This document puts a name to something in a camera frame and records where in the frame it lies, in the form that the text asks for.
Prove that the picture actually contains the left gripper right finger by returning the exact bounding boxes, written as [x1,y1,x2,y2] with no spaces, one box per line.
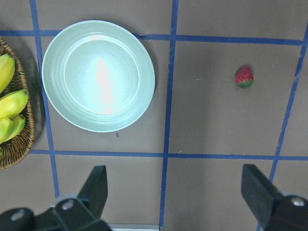
[241,164,308,231]

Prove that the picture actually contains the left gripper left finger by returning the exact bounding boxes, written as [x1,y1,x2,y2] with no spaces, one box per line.
[0,166,111,231]

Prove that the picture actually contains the light green plate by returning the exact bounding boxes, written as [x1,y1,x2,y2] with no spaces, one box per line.
[42,20,155,132]

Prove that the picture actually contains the woven wicker basket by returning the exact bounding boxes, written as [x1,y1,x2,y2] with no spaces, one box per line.
[0,38,35,169]

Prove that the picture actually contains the yellow banana bunch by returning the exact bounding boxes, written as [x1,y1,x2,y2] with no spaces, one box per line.
[0,54,29,143]

